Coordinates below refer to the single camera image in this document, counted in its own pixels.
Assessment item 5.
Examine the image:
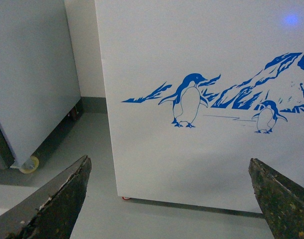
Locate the brown rear cabinet caster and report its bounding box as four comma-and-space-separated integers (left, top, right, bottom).
68, 106, 78, 121

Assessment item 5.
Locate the yellow cabinet caster wheel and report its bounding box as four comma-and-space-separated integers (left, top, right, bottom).
19, 155, 39, 174

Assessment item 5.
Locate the white chest freezer with penguins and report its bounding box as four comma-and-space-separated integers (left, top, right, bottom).
95, 0, 304, 212

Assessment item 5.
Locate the grey upright cabinet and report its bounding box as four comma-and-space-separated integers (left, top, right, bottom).
0, 0, 81, 168

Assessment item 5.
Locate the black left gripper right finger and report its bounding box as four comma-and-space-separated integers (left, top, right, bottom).
249, 158, 304, 239

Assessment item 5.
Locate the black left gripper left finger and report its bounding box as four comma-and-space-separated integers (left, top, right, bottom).
0, 155, 92, 239

